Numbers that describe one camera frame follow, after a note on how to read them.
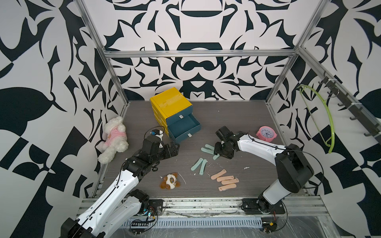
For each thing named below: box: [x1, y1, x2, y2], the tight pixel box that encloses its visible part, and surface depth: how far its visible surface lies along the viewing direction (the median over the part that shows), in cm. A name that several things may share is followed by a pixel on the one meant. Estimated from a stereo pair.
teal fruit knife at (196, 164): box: [190, 157, 204, 172], surface depth 89 cm
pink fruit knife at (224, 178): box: [216, 175, 235, 182], surface depth 85 cm
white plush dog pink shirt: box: [97, 116, 129, 165], surface depth 92 cm
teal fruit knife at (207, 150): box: [200, 147, 215, 155], surface depth 96 cm
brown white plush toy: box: [159, 172, 181, 190], surface depth 81 cm
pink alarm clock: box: [255, 125, 278, 143], surface depth 101 cm
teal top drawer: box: [165, 104, 194, 126], surface depth 88 cm
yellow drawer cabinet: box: [149, 87, 201, 143], surface depth 90 cm
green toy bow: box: [297, 84, 335, 154], surface depth 73 cm
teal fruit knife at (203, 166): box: [199, 158, 207, 176], surface depth 89 cm
